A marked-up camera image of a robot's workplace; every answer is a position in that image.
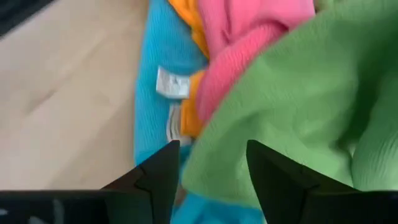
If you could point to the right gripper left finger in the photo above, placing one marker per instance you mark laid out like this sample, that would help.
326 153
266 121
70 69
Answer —
161 174

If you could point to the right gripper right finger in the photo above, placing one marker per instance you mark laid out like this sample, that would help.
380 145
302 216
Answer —
273 180

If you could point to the green microfiber towel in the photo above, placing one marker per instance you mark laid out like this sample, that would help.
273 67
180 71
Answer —
295 109

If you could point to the orange microfiber towel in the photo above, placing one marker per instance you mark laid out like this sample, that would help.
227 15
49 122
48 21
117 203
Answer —
191 105

